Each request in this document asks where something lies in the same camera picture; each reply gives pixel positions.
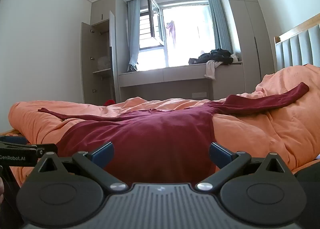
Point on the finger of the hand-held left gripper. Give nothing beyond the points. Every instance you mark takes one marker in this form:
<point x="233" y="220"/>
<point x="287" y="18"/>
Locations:
<point x="13" y="140"/>

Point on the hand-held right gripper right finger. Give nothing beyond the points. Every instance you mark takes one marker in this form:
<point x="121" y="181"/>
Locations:
<point x="221" y="155"/>

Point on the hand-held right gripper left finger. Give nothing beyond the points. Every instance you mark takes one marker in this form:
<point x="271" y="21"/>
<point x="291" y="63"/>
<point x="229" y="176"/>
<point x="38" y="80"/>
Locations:
<point x="102" y="154"/>

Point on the maroon long-sleeve shirt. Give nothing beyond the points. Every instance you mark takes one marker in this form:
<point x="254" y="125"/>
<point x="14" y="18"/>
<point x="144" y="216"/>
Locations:
<point x="162" y="139"/>

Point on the pile of dark clothes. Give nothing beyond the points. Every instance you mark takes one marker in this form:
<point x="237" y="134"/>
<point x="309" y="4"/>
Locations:
<point x="215" y="56"/>

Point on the orange duvet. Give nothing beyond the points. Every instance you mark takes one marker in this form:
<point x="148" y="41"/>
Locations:
<point x="250" y="131"/>

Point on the red thing on floor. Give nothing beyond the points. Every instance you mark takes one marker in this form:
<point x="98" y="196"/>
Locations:
<point x="109" y="103"/>

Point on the white cloth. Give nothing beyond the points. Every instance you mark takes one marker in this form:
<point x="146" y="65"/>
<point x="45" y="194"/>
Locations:
<point x="211" y="70"/>

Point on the open grey wardrobe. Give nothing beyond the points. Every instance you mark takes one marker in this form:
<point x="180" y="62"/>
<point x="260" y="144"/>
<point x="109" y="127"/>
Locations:
<point x="86" y="68"/>

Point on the folded white blanket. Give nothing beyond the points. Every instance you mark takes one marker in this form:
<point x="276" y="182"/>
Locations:
<point x="103" y="63"/>

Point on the grey window bench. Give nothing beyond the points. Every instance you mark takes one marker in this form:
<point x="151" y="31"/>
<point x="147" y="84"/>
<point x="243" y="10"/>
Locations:
<point x="175" y="73"/>

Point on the tall grey closed wardrobe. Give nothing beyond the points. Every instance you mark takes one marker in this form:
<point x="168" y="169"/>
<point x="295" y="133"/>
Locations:
<point x="252" y="43"/>

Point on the window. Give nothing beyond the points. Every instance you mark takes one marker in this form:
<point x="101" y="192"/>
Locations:
<point x="185" y="38"/>

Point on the short blue-grey curtain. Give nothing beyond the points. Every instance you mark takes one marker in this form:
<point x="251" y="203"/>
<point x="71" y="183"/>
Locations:
<point x="133" y="33"/>

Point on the grey padded headboard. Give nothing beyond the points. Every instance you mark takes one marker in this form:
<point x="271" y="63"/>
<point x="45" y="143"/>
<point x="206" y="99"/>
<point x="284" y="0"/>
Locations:
<point x="297" y="48"/>

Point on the hanging pink garment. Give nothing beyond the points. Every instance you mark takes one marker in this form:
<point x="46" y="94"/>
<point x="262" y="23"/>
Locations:
<point x="172" y="31"/>

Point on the long blue-grey curtain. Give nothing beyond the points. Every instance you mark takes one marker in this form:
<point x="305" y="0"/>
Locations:
<point x="220" y="18"/>

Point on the open window sash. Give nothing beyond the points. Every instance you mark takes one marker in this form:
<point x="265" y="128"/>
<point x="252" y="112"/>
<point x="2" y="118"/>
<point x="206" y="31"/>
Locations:
<point x="155" y="18"/>

